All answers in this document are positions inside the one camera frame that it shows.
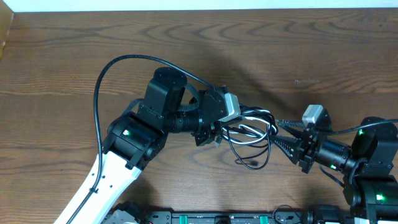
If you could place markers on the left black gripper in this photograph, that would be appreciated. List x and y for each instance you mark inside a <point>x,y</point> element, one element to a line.
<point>208,130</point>

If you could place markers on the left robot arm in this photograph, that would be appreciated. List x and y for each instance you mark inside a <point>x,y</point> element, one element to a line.
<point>170,105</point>

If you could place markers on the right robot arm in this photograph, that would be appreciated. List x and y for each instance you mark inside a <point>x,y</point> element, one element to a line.
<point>363,154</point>

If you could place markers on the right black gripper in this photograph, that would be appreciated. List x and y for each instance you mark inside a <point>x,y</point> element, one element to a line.
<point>303,149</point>

